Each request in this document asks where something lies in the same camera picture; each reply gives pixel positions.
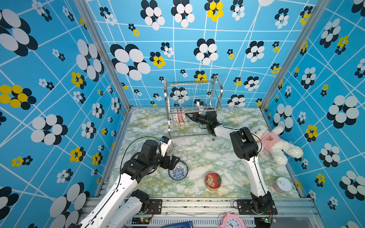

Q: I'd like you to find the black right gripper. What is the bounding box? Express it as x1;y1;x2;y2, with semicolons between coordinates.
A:
185;112;211;128

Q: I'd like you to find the black leaf patterned bowl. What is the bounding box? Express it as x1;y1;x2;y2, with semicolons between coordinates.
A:
177;113;184;124

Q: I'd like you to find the green patterned white bowl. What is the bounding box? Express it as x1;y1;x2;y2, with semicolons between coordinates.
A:
172;114;179;123

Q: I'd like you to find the blue floral white bowl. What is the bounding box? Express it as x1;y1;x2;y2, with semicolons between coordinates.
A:
168;161;189;181

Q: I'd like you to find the red striped white bowl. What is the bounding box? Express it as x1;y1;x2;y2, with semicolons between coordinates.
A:
182;114;188;123

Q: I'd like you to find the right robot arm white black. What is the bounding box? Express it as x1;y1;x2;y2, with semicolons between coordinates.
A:
186;111;277;214

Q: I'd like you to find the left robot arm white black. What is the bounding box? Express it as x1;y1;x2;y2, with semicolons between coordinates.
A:
69;136;180;228

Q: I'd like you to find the stainless steel dish rack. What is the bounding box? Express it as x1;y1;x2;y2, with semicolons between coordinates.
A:
163;76;223;138

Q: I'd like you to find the red gold round tin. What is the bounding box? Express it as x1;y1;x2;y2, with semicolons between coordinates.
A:
204;172;222;191

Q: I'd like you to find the left green circuit board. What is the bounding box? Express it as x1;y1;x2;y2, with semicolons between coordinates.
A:
132;217;151;225

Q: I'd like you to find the green circuit board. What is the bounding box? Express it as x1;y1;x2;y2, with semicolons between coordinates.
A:
255;217;271;228
132;217;151;225

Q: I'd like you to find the white teddy bear pink shirt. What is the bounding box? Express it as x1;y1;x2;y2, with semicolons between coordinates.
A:
250;125;303;166

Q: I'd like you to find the blue box at front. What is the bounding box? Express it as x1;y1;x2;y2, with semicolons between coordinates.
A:
161;221;194;228

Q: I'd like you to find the pink alarm clock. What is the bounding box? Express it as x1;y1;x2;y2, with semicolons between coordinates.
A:
219;212;247;228

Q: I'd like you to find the pink white round container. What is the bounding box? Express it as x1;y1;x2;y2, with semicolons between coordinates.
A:
273;177;292;194

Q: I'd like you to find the right green circuit board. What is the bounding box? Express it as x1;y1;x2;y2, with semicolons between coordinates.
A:
255;217;271;228

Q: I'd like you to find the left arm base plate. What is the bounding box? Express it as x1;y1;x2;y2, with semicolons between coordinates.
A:
123;199;163;215

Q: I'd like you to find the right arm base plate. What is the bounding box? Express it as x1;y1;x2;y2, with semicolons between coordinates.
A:
234;199;278;216

